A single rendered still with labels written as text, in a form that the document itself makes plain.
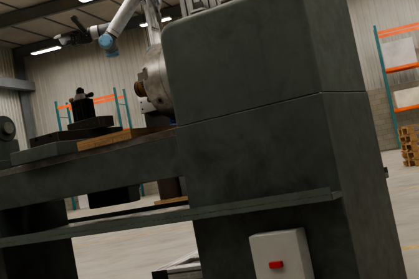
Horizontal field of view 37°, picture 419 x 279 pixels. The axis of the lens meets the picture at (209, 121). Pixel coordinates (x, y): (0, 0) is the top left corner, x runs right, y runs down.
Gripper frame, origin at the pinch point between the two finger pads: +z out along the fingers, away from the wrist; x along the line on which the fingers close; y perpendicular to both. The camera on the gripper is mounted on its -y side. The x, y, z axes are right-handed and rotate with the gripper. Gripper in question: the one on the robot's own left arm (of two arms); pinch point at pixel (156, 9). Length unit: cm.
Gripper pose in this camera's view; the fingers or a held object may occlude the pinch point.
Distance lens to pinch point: 262.8
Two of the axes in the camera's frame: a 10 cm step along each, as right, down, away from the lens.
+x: 9.7, -2.4, -0.5
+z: 2.4, 9.7, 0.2
